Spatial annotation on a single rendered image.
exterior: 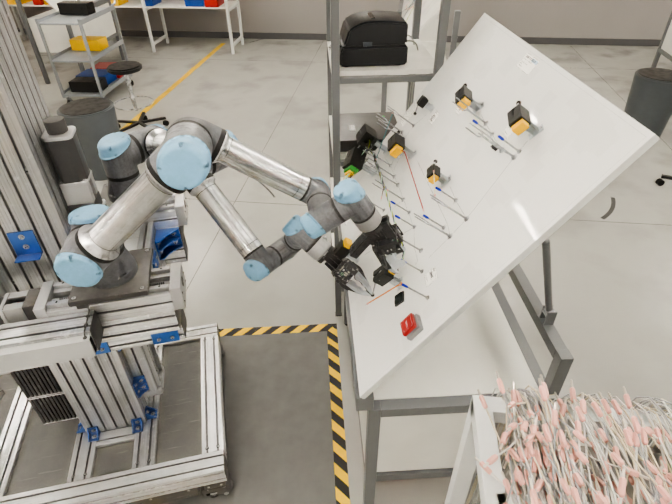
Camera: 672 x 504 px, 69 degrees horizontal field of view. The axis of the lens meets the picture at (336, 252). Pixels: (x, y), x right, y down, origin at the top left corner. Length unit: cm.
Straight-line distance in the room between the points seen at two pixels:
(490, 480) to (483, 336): 112
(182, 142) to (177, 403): 154
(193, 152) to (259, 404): 171
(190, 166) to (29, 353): 77
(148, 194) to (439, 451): 128
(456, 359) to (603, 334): 163
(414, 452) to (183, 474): 95
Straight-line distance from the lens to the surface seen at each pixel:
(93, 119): 464
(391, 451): 182
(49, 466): 249
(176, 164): 118
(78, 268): 140
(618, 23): 946
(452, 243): 146
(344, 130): 252
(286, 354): 281
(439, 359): 176
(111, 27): 840
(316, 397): 262
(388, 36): 230
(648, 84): 566
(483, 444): 82
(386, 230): 137
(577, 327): 325
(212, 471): 221
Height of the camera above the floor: 212
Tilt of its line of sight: 37 degrees down
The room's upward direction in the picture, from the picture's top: 1 degrees counter-clockwise
